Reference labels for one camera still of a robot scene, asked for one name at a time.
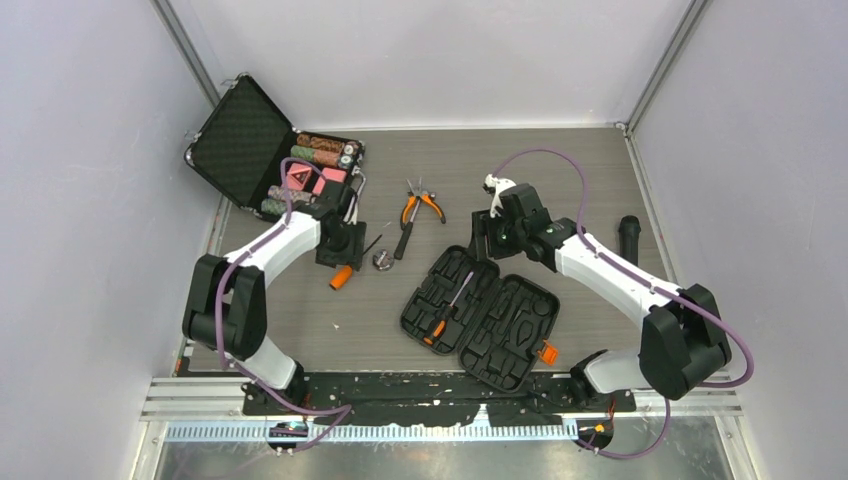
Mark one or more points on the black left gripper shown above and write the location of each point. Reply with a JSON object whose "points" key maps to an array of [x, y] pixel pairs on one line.
{"points": [[352, 254]]}

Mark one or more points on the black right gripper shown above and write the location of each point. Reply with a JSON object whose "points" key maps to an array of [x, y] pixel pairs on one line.
{"points": [[483, 225]]}

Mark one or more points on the black plastic tool case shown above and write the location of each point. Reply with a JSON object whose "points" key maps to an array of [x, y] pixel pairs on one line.
{"points": [[500, 326]]}

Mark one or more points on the black orange stubby screwdriver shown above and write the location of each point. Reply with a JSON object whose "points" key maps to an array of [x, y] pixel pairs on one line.
{"points": [[445, 313]]}

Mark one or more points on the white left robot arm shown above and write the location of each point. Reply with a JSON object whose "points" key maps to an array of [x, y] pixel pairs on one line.
{"points": [[226, 308]]}

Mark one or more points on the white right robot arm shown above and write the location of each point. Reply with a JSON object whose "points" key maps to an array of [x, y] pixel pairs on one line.
{"points": [[680, 346]]}

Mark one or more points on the small round tape measure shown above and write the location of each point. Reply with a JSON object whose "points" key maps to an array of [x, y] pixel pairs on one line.
{"points": [[382, 260]]}

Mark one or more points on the red playing card deck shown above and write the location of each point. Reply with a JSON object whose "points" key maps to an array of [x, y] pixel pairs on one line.
{"points": [[329, 179]]}

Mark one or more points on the black aluminium poker chip case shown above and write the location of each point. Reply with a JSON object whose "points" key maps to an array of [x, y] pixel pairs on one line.
{"points": [[242, 144]]}

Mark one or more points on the black cylinder flashlight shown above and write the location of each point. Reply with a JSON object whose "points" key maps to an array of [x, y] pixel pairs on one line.
{"points": [[629, 231]]}

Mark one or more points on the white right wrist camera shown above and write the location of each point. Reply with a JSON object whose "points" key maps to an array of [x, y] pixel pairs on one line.
{"points": [[495, 186]]}

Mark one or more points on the orange handled pliers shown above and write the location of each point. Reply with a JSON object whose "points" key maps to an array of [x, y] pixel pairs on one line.
{"points": [[428, 198]]}

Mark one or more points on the black handled hammer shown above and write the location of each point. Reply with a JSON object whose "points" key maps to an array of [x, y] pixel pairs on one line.
{"points": [[407, 232]]}

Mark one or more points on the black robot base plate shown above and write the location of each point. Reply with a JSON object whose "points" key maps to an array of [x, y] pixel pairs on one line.
{"points": [[446, 399]]}

